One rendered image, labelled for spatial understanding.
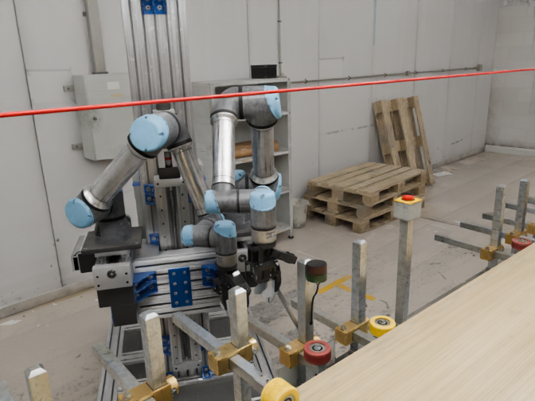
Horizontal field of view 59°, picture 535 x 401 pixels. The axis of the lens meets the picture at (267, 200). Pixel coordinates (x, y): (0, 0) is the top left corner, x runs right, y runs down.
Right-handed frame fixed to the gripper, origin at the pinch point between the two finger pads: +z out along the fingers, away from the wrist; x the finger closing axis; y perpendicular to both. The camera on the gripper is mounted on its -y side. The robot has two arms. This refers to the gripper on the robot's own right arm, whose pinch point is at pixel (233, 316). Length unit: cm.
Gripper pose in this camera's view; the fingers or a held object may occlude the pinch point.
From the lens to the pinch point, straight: 176.3
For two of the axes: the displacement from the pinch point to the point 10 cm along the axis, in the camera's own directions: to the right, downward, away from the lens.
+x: -7.7, 2.1, -6.1
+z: 0.3, 9.6, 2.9
